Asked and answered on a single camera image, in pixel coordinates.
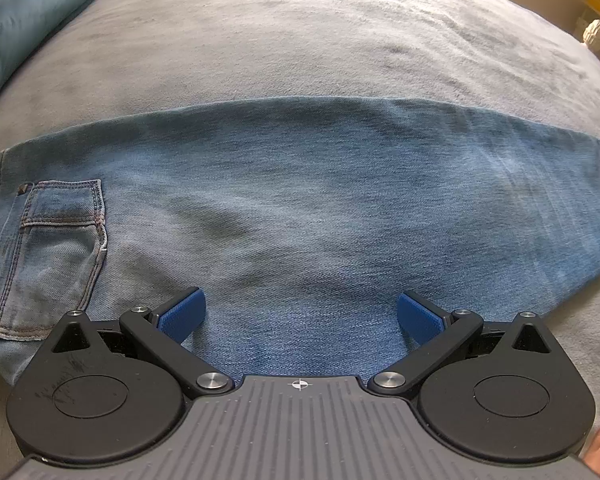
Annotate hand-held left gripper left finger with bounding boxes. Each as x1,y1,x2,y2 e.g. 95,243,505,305
36,286,234,398

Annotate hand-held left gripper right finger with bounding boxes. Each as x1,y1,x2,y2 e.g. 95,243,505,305
368,290,567,396

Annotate teal blue duvet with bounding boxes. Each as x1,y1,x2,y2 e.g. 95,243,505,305
0,0,137,117

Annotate light blue jeans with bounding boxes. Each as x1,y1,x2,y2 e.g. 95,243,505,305
0,96,600,392

